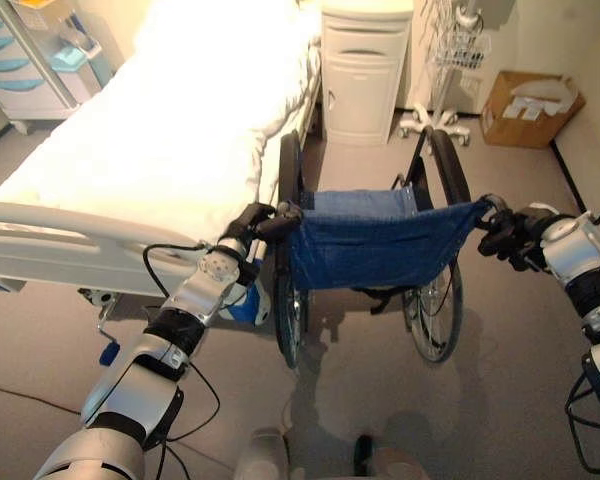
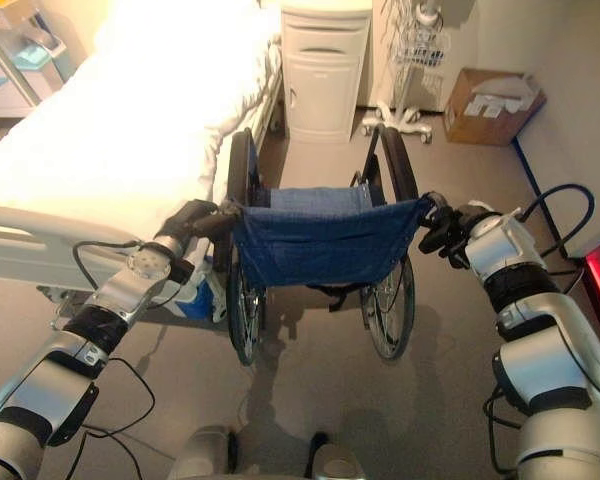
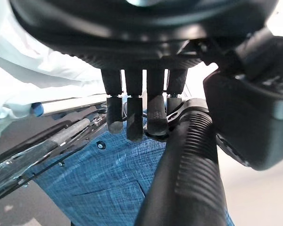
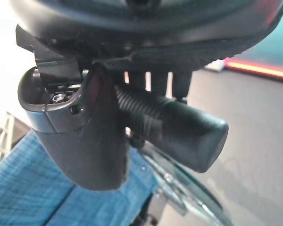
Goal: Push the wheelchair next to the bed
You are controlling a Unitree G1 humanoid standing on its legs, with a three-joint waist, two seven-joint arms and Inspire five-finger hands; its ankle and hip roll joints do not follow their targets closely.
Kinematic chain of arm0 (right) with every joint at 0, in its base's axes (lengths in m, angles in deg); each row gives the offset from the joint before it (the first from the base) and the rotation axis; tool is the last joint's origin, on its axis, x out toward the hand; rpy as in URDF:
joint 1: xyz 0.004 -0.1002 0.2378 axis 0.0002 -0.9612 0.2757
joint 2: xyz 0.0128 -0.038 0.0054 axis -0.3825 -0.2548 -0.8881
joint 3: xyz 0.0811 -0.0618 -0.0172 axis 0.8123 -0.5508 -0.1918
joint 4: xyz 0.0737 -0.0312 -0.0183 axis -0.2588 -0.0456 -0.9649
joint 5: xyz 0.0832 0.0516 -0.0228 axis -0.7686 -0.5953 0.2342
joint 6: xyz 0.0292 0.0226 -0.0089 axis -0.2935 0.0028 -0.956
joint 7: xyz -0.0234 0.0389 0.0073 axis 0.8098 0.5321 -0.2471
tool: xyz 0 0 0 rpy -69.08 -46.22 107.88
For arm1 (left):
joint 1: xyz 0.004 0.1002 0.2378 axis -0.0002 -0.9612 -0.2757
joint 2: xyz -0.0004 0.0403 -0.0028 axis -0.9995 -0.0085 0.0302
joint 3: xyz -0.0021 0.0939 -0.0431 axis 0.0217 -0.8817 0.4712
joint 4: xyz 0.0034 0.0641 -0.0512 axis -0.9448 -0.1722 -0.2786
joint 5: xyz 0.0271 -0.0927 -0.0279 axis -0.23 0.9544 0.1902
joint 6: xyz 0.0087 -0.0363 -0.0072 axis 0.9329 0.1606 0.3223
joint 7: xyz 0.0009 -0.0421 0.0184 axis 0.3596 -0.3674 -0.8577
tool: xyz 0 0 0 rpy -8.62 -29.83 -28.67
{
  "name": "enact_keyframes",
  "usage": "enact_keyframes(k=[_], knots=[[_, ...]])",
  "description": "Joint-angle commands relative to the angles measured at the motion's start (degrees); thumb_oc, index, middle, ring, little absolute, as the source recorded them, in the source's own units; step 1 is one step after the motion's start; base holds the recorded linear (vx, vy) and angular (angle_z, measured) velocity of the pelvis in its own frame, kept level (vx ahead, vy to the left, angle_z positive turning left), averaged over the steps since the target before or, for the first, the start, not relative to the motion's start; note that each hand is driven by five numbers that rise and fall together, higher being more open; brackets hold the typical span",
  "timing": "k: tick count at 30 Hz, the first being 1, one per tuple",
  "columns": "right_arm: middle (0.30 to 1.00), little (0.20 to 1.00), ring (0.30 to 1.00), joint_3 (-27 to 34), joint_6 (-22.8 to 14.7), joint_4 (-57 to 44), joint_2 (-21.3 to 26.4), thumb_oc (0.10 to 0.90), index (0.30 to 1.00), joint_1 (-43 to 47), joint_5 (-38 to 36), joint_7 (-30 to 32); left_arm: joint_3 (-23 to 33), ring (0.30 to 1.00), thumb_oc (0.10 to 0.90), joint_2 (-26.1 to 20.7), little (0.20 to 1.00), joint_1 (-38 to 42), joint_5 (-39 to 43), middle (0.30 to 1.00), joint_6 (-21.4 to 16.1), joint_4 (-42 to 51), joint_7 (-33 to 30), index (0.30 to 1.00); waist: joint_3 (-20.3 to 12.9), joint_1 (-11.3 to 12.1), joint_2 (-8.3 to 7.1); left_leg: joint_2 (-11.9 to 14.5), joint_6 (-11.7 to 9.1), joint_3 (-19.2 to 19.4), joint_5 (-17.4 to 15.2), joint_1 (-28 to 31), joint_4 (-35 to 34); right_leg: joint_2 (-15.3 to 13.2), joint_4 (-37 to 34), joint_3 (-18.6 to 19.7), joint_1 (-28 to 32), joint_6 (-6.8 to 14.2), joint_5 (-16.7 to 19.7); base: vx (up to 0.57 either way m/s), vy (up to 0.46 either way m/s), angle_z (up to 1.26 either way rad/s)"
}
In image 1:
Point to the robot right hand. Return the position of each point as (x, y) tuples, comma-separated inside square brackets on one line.
[(509, 231)]

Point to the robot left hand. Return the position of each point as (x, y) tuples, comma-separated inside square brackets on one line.
[(254, 222)]

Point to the wheelchair with blue fabric seat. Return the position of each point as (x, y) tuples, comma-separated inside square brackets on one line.
[(370, 240)]

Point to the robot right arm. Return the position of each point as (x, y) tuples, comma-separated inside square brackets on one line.
[(585, 270)]

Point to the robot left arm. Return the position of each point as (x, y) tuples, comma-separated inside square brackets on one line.
[(145, 362)]

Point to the blue and white bed caster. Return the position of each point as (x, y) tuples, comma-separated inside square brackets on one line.
[(252, 305)]

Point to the hospital bed with white sheet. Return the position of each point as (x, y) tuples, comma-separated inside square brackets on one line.
[(155, 130)]

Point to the cardboard box with white packets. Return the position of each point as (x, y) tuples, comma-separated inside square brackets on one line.
[(532, 109)]

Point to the white bedside cabinet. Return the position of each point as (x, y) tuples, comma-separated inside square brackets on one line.
[(362, 70)]

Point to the robot silver leg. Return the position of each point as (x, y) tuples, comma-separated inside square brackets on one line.
[(265, 452)]

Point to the medical cart with teal drawers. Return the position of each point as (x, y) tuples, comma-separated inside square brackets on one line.
[(30, 55)]

